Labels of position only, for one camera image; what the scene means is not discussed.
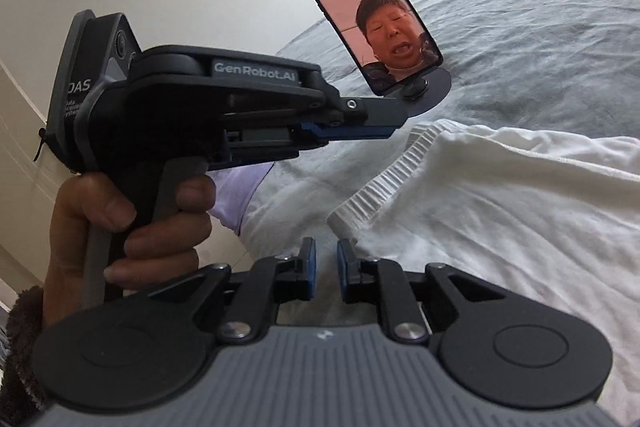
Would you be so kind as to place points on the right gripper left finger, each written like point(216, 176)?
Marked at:
point(258, 293)

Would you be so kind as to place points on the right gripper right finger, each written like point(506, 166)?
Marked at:
point(381, 283)

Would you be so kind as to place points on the black smartphone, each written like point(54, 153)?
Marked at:
point(387, 39)

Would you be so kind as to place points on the grey bed sheet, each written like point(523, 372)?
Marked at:
point(558, 65)

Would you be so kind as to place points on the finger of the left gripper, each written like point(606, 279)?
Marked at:
point(348, 133)
point(372, 113)

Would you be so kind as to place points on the purple garment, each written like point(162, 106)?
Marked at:
point(235, 188)

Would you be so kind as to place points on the round phone stand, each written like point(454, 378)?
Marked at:
point(425, 92)

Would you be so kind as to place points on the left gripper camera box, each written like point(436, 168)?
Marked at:
point(97, 49)

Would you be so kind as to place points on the white long pants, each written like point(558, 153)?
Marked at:
point(553, 216)

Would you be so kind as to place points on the left dark fleece sleeve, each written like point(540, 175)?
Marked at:
point(22, 396)

